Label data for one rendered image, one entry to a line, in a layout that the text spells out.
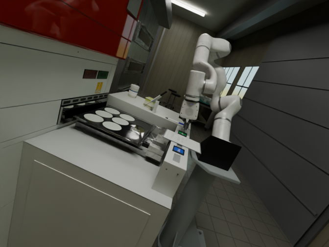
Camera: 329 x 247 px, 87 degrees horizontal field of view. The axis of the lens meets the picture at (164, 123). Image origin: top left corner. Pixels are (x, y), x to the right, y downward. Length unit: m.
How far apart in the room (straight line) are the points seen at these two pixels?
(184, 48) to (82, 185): 7.48
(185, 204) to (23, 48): 1.23
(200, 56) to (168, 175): 0.70
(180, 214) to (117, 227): 0.69
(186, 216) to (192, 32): 7.34
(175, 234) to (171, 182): 0.87
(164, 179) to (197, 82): 0.52
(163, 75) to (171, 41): 1.36
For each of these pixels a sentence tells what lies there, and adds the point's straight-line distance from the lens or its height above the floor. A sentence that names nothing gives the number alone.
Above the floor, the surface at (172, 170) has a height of 0.93.
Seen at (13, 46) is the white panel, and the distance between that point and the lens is 0.70.
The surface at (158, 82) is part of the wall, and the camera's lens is 7.91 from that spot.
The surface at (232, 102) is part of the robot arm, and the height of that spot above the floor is 1.23.
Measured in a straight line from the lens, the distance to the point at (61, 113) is 0.94.
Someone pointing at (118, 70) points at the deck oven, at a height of 0.99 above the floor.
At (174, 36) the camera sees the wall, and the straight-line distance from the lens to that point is 7.99.
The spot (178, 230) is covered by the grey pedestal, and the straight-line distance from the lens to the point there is 1.53.
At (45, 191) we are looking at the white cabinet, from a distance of 0.91.
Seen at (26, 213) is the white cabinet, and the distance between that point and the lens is 1.06.
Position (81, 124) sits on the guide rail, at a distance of 1.03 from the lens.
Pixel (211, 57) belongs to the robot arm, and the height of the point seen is 1.46.
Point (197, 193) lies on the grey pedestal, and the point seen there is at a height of 0.59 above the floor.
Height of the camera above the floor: 1.27
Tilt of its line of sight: 17 degrees down
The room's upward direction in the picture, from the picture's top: 22 degrees clockwise
